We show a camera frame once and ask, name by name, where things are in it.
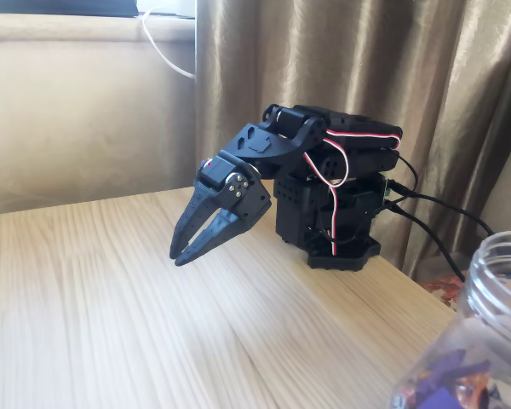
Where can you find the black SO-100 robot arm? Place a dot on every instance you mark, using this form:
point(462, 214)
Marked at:
point(357, 125)

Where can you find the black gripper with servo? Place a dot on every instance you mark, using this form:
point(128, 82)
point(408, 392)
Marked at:
point(213, 177)

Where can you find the red floral patterned rug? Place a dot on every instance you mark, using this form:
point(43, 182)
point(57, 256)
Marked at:
point(445, 292)

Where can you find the clear plastic jar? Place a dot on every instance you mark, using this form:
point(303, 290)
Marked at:
point(481, 277)

